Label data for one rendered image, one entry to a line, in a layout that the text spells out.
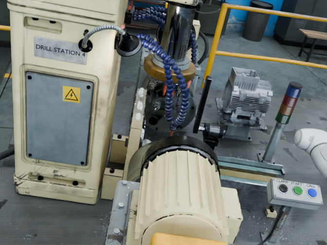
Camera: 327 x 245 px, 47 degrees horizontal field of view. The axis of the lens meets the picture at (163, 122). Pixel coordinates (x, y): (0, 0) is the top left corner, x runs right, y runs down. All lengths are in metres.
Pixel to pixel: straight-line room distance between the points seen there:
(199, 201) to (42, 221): 0.79
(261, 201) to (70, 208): 0.74
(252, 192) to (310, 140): 0.41
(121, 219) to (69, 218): 0.51
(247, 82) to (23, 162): 1.10
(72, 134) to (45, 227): 0.33
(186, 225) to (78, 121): 0.64
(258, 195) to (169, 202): 0.89
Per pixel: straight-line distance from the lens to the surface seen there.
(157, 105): 1.57
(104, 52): 1.11
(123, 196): 0.96
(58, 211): 1.42
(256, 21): 6.57
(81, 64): 1.14
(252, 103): 1.91
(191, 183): 0.73
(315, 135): 1.81
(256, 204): 1.58
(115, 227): 0.89
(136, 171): 1.12
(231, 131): 2.01
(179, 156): 0.80
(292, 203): 1.34
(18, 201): 1.46
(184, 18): 1.21
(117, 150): 1.61
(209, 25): 6.24
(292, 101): 1.75
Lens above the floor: 1.81
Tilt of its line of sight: 31 degrees down
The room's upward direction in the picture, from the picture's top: 12 degrees clockwise
